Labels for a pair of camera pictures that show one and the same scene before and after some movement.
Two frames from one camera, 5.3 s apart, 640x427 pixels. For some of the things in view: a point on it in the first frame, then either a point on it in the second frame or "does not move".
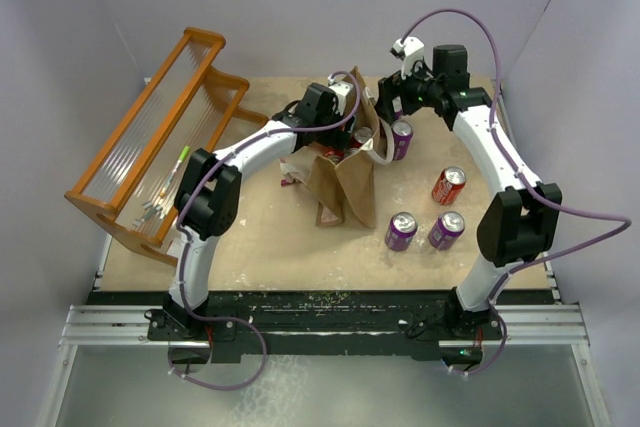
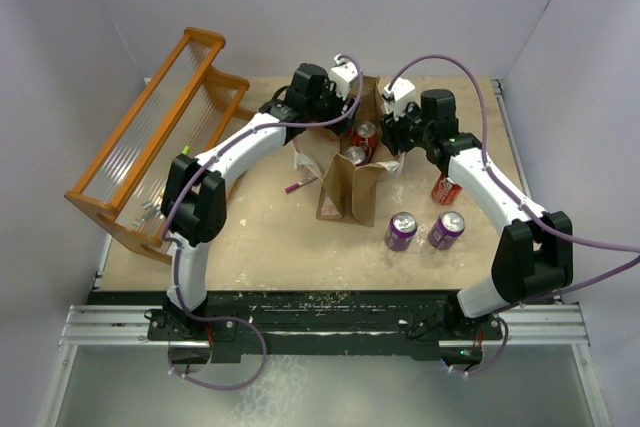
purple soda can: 446,230 does not move
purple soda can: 400,231 does not move
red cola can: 449,185 does not move
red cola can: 360,137 -> 356,154
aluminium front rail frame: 117,326 does not move
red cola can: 332,151 -> 365,135
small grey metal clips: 152,209 does not move
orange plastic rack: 186,109 does not move
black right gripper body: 417,92 -> 407,132
